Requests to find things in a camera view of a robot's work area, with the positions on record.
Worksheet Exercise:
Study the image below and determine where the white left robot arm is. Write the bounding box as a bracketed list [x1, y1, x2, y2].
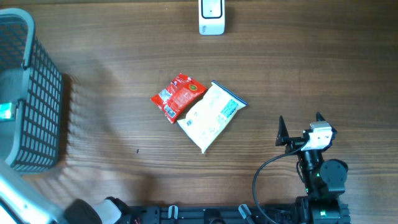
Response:
[1, 161, 134, 224]

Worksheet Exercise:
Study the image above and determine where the yellow snack bag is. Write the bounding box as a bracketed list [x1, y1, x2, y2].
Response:
[177, 80, 248, 154]

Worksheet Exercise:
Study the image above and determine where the white barcode scanner box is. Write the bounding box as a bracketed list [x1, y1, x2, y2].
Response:
[198, 0, 226, 35]

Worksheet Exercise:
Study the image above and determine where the grey plastic shopping basket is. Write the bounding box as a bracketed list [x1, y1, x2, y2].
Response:
[1, 8, 64, 174]

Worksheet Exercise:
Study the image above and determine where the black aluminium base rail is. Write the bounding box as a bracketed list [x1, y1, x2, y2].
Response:
[124, 203, 352, 224]

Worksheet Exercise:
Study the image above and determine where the black camera cable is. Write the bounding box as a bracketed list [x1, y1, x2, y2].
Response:
[252, 139, 308, 224]

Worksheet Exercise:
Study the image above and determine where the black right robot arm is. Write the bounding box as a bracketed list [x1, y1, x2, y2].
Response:
[275, 113, 351, 223]

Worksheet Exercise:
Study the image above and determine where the red snack packet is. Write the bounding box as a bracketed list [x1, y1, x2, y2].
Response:
[150, 73, 207, 124]

